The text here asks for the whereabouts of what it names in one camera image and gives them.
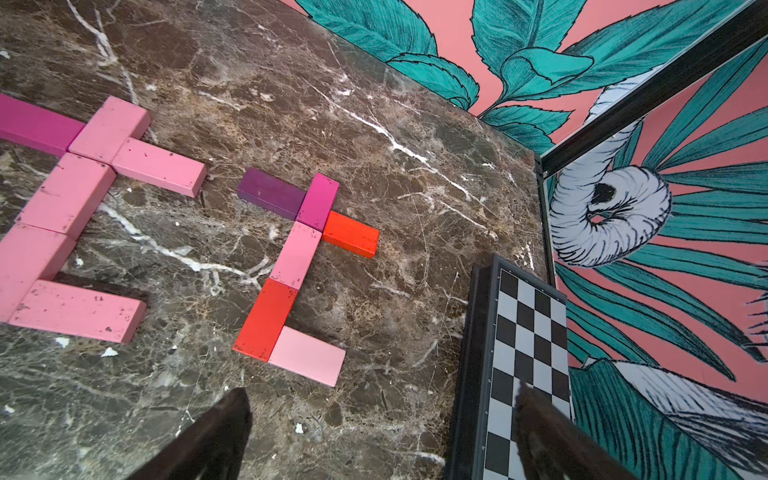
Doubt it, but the checkerboard calibration plate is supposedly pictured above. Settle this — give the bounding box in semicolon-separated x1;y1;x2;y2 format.
444;255;571;479

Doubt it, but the black right corner frame post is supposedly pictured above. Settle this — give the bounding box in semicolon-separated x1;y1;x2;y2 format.
541;1;767;290

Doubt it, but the pink row block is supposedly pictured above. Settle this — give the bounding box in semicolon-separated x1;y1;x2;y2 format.
1;224;76;323
9;280;147;343
268;326;346;387
16;153;116;240

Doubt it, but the magenta block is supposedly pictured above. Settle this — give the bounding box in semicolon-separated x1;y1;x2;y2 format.
296;173;339;231
0;94;85;157

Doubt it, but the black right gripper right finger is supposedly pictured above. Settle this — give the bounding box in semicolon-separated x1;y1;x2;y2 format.
514;383;635;480

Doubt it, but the red row block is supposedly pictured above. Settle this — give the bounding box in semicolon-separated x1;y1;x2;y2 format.
233;278;298;362

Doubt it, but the purple block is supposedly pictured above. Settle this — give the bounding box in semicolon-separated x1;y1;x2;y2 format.
237;168;305;221

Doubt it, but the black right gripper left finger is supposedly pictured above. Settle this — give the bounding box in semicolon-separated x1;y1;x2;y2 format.
130;387;253;479

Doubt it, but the pink block top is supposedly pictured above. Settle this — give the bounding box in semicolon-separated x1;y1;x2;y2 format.
111;138;207;198

